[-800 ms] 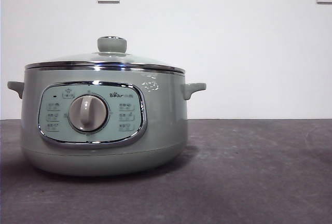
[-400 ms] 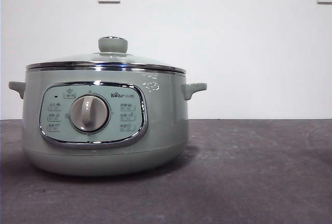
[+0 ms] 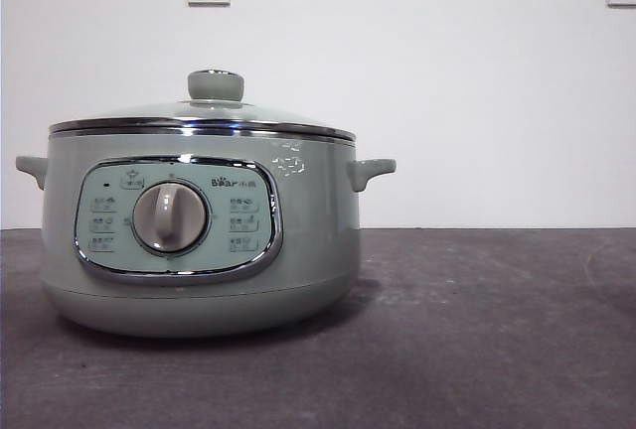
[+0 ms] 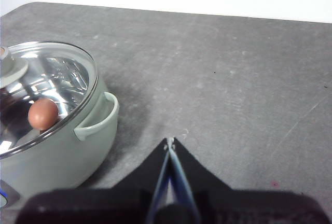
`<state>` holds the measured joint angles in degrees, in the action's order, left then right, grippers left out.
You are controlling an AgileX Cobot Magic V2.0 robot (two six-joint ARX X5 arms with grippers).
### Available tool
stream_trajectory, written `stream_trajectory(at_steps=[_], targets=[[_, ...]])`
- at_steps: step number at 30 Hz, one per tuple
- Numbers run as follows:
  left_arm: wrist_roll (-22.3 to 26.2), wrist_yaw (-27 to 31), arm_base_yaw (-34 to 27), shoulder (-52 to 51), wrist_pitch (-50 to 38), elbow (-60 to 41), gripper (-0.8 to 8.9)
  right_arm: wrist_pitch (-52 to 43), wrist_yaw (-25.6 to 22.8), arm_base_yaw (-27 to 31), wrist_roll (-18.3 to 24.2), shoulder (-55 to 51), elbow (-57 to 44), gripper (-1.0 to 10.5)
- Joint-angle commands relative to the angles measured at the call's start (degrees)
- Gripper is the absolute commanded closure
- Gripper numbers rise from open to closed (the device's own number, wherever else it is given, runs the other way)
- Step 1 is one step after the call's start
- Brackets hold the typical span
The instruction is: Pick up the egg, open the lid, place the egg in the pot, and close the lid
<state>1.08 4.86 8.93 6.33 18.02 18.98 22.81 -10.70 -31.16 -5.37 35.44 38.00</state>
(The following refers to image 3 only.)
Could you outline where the pale green electric pot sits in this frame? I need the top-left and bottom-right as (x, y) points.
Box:
(14, 129), (398, 339)

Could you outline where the glass lid with green knob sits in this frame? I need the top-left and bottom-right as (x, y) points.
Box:
(49, 69), (358, 145)

